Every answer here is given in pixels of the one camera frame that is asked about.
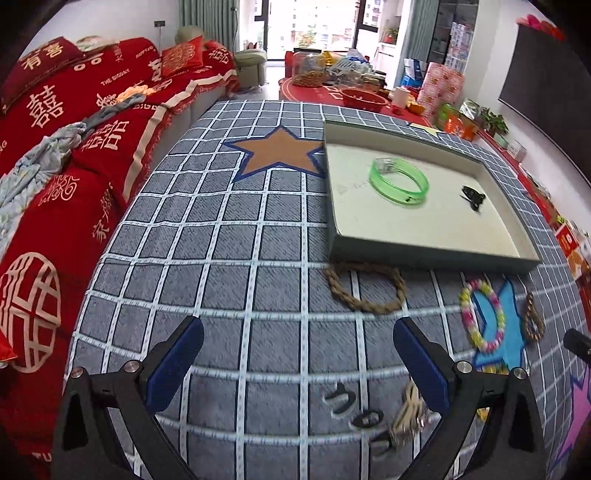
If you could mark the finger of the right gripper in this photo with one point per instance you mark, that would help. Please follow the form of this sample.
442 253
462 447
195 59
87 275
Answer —
578 344

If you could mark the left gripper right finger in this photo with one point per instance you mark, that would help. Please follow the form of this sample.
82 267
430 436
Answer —
511 444

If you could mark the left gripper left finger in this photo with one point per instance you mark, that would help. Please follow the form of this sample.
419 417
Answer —
86 445

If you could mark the beige hair clip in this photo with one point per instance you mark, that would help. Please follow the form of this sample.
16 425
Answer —
411 418

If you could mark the red sofa cover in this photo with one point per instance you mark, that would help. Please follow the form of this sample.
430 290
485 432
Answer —
47 266

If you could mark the black hair claw clip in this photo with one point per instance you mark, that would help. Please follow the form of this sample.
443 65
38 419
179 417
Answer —
474 197

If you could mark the grey checked table cloth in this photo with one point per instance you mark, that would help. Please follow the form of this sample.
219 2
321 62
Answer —
285 367

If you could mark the green translucent bangle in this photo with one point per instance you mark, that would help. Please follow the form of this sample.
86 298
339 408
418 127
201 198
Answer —
399 181

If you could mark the green shallow box tray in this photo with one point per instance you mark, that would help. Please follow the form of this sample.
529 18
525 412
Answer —
443 232

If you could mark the green potted plant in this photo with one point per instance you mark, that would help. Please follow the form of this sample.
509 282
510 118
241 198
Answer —
493 124

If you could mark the grey blue blanket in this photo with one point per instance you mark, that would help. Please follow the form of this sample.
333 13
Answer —
45 160

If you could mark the pink floral gift box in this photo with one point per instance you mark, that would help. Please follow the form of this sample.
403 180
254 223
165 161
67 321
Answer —
441 84

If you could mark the red round table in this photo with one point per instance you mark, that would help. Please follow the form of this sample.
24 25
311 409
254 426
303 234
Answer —
331 95

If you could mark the white mug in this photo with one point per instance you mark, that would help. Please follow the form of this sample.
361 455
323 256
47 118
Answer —
399 97

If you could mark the red plastic basket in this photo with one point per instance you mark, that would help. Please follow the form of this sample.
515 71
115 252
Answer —
363 100

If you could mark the dark red pillow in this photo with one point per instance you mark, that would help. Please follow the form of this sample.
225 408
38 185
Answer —
37 65

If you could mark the clear snack jar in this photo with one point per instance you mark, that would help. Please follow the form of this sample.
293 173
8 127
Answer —
309 68

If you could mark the red embroidered cushion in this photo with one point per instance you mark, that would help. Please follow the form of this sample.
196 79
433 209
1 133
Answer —
183 56

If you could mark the beige armchair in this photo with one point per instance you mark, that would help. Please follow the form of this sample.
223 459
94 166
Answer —
249 63

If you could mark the green curtain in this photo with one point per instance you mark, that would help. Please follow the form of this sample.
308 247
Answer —
217 18

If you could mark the black wall television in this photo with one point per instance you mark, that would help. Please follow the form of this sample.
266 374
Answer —
548 85

